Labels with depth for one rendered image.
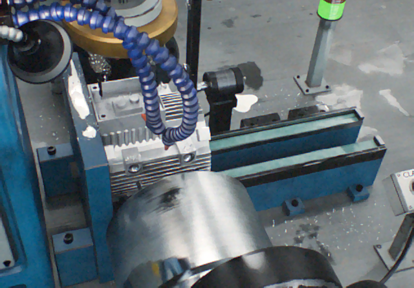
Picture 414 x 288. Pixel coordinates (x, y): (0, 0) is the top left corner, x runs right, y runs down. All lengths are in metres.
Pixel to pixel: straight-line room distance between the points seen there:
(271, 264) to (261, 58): 1.20
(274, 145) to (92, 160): 0.52
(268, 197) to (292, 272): 0.73
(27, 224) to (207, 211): 0.29
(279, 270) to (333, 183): 0.80
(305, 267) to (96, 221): 0.54
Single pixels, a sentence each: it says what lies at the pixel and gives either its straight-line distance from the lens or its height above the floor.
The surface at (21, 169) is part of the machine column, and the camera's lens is 0.89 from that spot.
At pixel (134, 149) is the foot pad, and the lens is 1.06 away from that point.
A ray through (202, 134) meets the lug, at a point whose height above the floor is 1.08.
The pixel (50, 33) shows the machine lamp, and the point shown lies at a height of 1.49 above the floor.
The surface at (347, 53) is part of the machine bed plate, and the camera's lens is 1.81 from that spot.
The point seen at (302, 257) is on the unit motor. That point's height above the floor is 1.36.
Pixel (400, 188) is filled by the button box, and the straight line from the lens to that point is 1.09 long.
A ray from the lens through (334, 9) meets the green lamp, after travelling 1.49.
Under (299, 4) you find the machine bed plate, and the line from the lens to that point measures 1.98.
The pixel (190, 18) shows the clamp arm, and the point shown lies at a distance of 1.15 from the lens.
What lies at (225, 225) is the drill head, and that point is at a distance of 0.86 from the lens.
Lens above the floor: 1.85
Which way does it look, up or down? 45 degrees down
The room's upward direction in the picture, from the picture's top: 5 degrees clockwise
